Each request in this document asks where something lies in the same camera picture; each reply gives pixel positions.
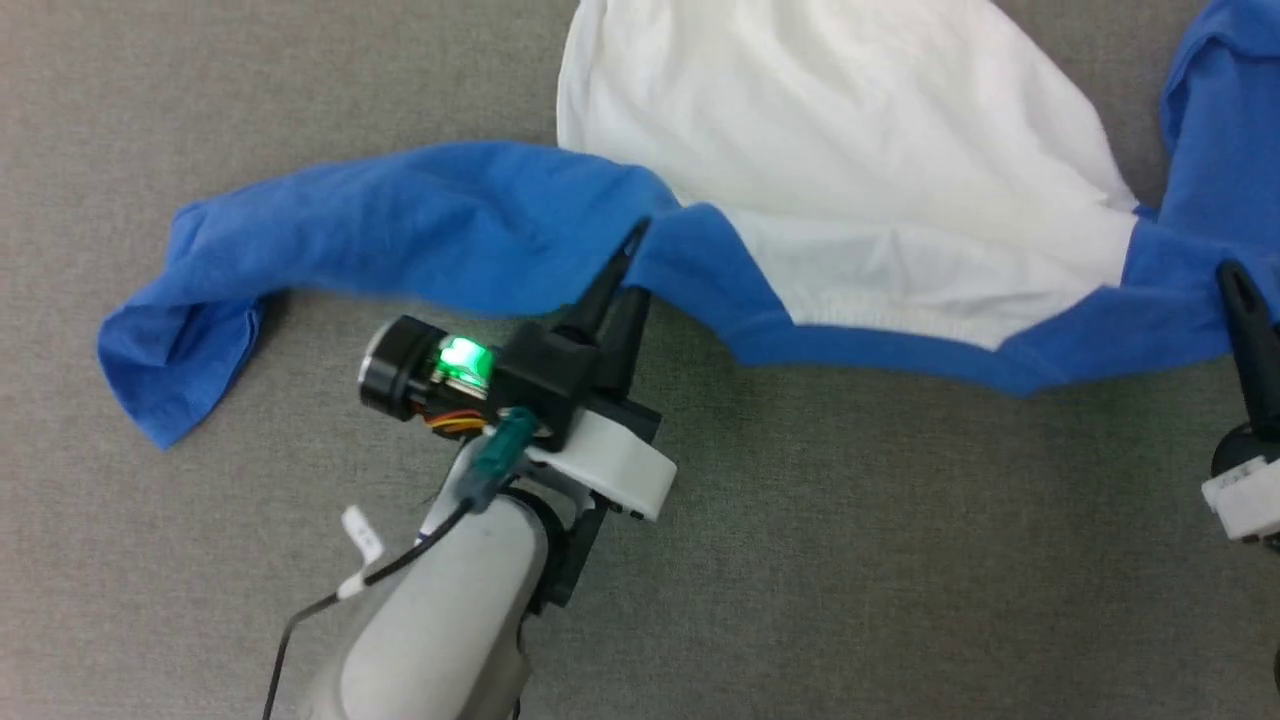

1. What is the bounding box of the grey fabric sofa cushion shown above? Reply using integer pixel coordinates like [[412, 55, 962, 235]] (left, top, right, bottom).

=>
[[0, 0, 1280, 720]]

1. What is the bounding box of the green cable connector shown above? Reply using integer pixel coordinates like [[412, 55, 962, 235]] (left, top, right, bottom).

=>
[[462, 408, 539, 513]]

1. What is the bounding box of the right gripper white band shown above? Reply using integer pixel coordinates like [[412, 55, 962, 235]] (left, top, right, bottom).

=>
[[1200, 260, 1280, 546]]

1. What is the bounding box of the white cable label tag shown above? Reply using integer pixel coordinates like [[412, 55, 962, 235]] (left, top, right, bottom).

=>
[[338, 505, 387, 601]]

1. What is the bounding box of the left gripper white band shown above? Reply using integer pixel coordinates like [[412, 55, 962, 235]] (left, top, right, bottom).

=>
[[525, 218, 678, 523]]

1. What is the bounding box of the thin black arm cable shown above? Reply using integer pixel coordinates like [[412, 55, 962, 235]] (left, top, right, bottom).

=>
[[262, 500, 473, 720]]

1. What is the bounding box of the blue and white t-shirt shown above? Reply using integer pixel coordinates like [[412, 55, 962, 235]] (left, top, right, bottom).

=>
[[97, 0, 1280, 451]]

